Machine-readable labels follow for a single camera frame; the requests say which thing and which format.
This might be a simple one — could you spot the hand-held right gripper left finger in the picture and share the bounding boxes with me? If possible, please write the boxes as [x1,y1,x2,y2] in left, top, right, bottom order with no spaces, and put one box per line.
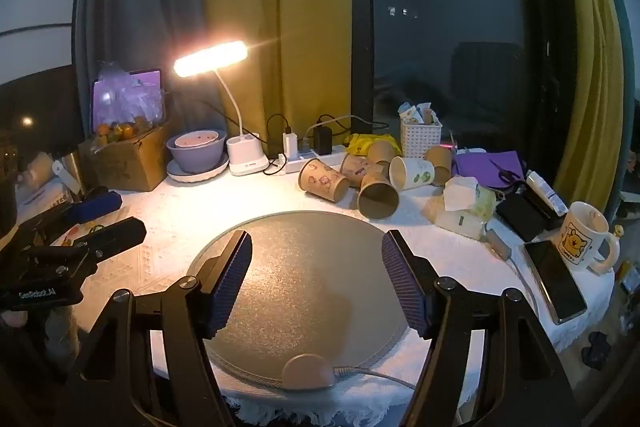
[67,229,253,427]

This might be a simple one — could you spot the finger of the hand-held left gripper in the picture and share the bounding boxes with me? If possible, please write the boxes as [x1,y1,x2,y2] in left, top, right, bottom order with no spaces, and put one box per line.
[74,216,148,264]
[67,190,124,226]

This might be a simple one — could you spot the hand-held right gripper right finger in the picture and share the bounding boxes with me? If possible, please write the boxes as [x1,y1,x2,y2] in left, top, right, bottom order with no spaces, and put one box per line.
[381,229,581,427]

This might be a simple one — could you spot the plain brown paper cup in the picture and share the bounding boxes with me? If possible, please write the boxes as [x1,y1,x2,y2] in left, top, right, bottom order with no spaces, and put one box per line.
[367,140,404,168]
[425,146,454,187]
[357,170,401,221]

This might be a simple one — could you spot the white green-print paper cup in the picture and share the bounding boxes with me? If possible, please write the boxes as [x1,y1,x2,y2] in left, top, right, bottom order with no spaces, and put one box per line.
[389,156,435,192]

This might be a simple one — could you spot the brown printed paper cup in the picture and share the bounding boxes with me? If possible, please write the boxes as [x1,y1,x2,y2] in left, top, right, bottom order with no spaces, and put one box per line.
[340,153,382,188]
[298,158,351,203]

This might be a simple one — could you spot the cardboard box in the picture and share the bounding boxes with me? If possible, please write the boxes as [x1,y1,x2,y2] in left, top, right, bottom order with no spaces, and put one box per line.
[78,121,174,193]

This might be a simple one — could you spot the white tablecloth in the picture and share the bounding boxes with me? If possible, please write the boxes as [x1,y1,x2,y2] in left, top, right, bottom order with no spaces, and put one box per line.
[15,152,617,427]

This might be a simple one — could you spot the round grey mat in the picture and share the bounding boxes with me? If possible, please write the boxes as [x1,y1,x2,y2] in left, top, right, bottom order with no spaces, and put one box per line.
[186,210,410,391]

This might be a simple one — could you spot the pile of oranges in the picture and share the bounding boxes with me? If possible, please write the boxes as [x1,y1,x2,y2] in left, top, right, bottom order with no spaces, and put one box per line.
[95,119,152,144]

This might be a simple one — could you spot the soft tissue pack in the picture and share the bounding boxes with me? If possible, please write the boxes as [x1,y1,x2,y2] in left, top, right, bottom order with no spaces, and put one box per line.
[432,176,497,241]

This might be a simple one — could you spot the pale purple plate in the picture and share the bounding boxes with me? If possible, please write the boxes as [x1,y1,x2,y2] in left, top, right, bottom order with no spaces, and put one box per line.
[166,156,230,183]

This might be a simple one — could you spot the purple bowl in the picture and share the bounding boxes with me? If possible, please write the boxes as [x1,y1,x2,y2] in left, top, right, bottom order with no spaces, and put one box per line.
[166,133,228,174]

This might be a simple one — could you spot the clear plastic bag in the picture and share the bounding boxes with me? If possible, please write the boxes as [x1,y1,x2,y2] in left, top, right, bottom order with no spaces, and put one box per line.
[94,61,167,131]

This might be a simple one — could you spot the pink dome mat controller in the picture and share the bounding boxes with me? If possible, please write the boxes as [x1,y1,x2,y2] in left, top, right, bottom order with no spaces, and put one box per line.
[281,353,335,391]

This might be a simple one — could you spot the pink bowl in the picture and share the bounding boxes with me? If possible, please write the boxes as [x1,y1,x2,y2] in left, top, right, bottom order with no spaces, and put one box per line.
[175,131,221,149]

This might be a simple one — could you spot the purple cloth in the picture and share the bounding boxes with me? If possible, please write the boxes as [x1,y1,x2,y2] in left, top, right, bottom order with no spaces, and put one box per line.
[452,150,527,191]

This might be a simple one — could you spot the black wallet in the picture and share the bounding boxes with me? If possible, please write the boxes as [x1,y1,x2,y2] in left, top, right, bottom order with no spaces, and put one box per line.
[495,187,564,243]

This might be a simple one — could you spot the white lattice basket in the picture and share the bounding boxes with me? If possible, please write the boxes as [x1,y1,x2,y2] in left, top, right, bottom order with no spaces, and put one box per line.
[400,117,444,159]

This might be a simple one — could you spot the yellow plastic bag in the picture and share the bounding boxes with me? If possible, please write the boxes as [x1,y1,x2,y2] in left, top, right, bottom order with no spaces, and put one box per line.
[346,133,402,156]

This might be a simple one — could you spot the white power strip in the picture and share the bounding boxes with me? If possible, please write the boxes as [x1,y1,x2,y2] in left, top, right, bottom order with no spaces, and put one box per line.
[272,144,352,176]

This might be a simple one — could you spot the black scissors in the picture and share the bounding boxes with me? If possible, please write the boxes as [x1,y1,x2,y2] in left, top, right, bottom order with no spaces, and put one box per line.
[487,159,527,186]

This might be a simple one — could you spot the black smartphone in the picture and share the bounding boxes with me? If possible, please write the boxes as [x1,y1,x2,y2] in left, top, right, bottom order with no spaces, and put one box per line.
[523,239,589,326]

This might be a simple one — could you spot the black charger plug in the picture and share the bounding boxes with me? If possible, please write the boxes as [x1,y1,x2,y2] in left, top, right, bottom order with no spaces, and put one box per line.
[313,125,334,156]

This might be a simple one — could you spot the paper packets bundle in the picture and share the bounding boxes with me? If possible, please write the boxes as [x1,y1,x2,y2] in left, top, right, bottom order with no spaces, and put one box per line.
[398,101,441,126]

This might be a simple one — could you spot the white tube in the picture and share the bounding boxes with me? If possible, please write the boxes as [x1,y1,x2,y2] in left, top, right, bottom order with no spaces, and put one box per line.
[526,171,569,216]

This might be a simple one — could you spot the white desk lamp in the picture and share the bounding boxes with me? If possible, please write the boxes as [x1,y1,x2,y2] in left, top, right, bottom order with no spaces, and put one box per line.
[173,39,271,178]

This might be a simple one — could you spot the white mug yellow print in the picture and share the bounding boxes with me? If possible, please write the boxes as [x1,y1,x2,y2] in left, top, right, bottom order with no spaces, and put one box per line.
[557,201,621,276]

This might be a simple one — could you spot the grey curtain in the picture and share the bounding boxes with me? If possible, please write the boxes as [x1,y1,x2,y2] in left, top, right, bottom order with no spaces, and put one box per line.
[74,0,212,144]

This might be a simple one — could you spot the white controller cable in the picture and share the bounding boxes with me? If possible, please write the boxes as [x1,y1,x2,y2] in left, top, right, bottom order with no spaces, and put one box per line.
[331,366,417,391]

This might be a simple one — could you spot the black charger cable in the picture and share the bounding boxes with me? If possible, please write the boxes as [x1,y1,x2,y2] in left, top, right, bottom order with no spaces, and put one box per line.
[266,114,292,158]

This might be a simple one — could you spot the white charger cable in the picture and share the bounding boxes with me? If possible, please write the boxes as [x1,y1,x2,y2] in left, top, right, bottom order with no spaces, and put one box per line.
[304,115,389,138]

